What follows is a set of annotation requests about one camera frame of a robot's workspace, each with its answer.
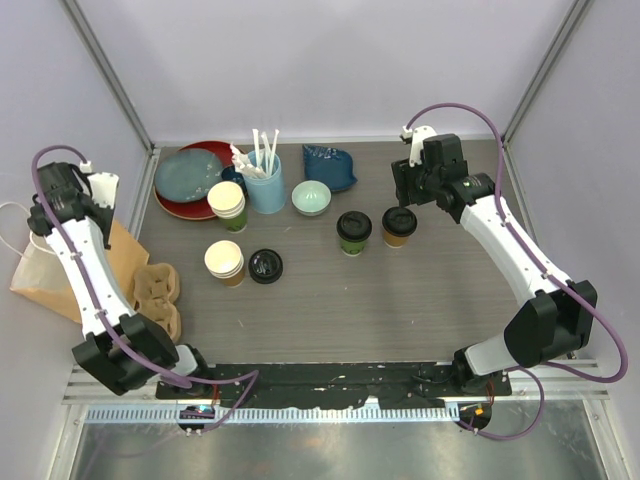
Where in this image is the brown paper bag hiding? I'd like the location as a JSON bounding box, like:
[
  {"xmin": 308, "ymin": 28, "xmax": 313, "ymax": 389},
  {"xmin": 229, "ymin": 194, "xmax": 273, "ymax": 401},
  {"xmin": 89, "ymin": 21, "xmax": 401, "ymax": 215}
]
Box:
[{"xmin": 1, "ymin": 221, "xmax": 150, "ymax": 324}]

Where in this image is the brown paper cup stack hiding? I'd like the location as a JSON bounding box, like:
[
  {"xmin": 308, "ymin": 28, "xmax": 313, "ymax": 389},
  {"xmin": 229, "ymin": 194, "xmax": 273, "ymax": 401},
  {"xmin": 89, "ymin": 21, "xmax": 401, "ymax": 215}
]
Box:
[{"xmin": 204, "ymin": 240, "xmax": 245, "ymax": 288}]

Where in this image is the single brown paper cup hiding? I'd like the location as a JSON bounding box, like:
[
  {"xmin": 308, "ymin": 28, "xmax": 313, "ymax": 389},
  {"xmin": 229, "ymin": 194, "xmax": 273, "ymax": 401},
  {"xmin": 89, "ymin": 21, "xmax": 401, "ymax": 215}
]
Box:
[{"xmin": 383, "ymin": 231, "xmax": 409, "ymax": 248}]

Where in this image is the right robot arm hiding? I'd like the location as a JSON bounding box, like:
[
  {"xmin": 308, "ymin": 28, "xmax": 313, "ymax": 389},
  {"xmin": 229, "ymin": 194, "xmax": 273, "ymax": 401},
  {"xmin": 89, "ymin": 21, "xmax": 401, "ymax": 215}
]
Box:
[{"xmin": 392, "ymin": 126, "xmax": 597, "ymax": 395}]

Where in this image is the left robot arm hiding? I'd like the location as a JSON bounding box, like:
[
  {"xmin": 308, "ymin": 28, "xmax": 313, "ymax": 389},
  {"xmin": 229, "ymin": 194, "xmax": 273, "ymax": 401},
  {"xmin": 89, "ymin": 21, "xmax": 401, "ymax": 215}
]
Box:
[{"xmin": 28, "ymin": 162, "xmax": 213, "ymax": 399}]

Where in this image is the dark blue leaf-shaped plate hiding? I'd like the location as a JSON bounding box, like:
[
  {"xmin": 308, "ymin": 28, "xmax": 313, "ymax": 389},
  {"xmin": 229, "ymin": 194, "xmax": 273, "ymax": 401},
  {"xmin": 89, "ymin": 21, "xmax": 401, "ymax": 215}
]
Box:
[{"xmin": 302, "ymin": 144, "xmax": 358, "ymax": 192}]

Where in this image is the cardboard cup carrier stack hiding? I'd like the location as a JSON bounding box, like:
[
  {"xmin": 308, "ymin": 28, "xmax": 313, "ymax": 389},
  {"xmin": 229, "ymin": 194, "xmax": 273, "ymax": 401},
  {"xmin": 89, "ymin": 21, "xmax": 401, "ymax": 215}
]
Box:
[{"xmin": 133, "ymin": 263, "xmax": 182, "ymax": 343}]

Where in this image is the grey-blue round plate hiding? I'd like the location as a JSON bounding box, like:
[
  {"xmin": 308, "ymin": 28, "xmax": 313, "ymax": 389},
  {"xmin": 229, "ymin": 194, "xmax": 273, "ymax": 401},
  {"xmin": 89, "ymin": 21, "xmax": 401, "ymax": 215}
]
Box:
[{"xmin": 154, "ymin": 149, "xmax": 224, "ymax": 203}]

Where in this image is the red round plate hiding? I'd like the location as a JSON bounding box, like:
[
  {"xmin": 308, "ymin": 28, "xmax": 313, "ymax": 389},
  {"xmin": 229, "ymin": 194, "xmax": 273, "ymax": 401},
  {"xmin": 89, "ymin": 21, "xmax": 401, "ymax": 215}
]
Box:
[{"xmin": 154, "ymin": 141, "xmax": 233, "ymax": 221}]

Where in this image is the pale green ceramic bowl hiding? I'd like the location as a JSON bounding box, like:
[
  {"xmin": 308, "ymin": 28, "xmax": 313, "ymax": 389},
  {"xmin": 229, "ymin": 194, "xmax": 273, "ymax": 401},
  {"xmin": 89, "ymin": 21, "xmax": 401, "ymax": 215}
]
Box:
[{"xmin": 291, "ymin": 180, "xmax": 332, "ymax": 217}]

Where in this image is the green paper cup stack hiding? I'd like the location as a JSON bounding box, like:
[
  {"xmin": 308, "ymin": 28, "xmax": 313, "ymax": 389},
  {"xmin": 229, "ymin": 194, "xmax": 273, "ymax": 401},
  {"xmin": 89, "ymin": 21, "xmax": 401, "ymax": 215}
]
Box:
[{"xmin": 207, "ymin": 181, "xmax": 248, "ymax": 233}]

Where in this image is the light blue straw holder cup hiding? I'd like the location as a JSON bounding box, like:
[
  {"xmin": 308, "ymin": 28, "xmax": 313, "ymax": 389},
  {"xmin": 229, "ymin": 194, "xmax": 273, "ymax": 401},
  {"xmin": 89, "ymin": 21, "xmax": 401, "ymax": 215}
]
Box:
[{"xmin": 243, "ymin": 155, "xmax": 287, "ymax": 214}]

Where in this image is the black lid stack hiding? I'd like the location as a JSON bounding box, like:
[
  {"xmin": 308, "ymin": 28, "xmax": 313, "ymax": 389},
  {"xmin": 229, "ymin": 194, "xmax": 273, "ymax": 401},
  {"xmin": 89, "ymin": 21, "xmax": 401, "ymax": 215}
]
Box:
[{"xmin": 248, "ymin": 248, "xmax": 284, "ymax": 285}]

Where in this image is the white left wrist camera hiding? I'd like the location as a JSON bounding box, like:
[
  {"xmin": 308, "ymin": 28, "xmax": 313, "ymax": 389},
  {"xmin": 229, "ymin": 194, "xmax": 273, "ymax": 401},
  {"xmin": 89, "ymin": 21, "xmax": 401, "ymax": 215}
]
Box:
[{"xmin": 79, "ymin": 161, "xmax": 120, "ymax": 210}]

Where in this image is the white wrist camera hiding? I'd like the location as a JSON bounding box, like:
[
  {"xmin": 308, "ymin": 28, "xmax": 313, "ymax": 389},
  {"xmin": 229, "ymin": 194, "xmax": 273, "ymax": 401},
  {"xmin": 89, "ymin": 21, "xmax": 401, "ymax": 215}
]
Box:
[
  {"xmin": 400, "ymin": 125, "xmax": 437, "ymax": 167},
  {"xmin": 79, "ymin": 161, "xmax": 120, "ymax": 210}
]

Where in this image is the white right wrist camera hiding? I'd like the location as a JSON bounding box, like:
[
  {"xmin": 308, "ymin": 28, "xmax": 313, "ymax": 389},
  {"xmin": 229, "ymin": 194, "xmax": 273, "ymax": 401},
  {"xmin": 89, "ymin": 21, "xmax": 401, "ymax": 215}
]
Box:
[{"xmin": 400, "ymin": 125, "xmax": 437, "ymax": 167}]

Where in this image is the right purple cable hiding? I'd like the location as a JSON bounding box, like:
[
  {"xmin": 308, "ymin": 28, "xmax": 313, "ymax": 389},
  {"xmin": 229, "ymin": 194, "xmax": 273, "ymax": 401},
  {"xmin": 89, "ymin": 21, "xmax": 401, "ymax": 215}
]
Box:
[{"xmin": 399, "ymin": 102, "xmax": 630, "ymax": 441}]

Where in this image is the purple cable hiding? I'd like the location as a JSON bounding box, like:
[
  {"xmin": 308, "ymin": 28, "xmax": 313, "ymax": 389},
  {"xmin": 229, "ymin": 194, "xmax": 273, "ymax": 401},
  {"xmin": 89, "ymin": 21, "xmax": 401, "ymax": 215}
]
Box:
[
  {"xmin": 30, "ymin": 144, "xmax": 261, "ymax": 437},
  {"xmin": 399, "ymin": 102, "xmax": 630, "ymax": 441}
]

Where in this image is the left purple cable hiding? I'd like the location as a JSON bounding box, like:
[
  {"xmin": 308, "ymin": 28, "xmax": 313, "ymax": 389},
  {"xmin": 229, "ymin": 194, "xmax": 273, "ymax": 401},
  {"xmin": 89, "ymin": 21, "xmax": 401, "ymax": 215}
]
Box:
[{"xmin": 30, "ymin": 144, "xmax": 261, "ymax": 437}]

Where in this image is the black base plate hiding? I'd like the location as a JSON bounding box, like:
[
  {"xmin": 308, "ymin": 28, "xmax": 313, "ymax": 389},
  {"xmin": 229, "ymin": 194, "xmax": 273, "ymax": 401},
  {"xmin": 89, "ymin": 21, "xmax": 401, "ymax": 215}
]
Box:
[{"xmin": 154, "ymin": 360, "xmax": 512, "ymax": 409}]

